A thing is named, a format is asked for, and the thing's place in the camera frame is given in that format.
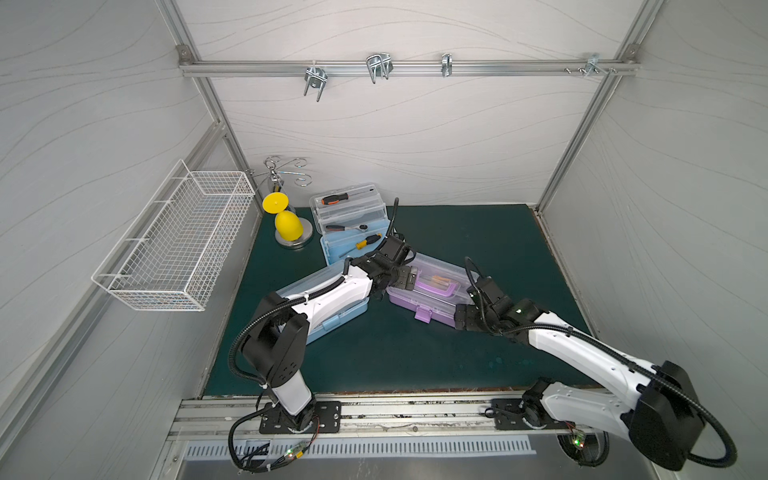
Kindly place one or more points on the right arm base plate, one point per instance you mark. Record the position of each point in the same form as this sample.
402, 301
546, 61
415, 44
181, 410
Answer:
510, 414

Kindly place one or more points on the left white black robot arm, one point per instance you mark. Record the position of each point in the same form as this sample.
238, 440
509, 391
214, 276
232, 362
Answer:
270, 349

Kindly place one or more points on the yellow handled screwdriver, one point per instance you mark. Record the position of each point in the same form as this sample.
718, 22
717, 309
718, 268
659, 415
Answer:
368, 240

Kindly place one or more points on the middle metal hook clamp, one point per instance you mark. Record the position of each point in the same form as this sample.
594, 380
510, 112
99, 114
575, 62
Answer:
379, 65

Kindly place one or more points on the small metal clamp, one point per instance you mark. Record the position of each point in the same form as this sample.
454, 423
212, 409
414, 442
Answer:
446, 65

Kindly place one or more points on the metal hook clamp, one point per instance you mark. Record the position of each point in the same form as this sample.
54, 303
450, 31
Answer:
379, 65
316, 79

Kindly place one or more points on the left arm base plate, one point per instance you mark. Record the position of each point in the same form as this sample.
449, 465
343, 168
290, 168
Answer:
317, 416

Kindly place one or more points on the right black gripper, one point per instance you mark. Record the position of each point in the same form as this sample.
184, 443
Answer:
470, 318

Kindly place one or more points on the blue clear toolbox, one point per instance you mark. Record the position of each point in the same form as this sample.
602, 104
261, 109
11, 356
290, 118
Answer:
369, 209
331, 310

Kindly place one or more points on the right metal bracket hook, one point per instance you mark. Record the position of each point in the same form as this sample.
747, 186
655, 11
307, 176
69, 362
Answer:
592, 67

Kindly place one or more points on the left metal hook clamp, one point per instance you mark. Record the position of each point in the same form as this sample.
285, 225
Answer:
316, 79

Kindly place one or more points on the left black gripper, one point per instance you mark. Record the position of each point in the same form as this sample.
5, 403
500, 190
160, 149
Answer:
398, 274

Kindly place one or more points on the aluminium crossbar rail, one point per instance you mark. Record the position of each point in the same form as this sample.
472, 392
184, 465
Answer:
401, 68

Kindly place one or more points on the yellow cone on metal stand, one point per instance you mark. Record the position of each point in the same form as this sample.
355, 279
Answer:
292, 231

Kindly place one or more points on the purple clear toolbox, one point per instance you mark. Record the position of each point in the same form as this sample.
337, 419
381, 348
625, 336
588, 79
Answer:
428, 303

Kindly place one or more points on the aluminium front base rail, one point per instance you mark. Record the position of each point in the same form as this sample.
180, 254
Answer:
402, 414

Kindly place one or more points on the orange black screwdriver in lid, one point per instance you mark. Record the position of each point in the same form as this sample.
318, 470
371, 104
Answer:
336, 198

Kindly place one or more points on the white wire basket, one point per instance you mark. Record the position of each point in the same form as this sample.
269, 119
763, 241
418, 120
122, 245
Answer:
172, 254

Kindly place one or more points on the wire hook rack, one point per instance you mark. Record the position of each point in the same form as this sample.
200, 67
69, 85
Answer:
277, 171

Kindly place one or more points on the orange black pliers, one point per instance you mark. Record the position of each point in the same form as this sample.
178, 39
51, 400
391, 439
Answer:
439, 282

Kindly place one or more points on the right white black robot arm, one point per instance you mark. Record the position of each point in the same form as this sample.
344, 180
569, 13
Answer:
653, 406

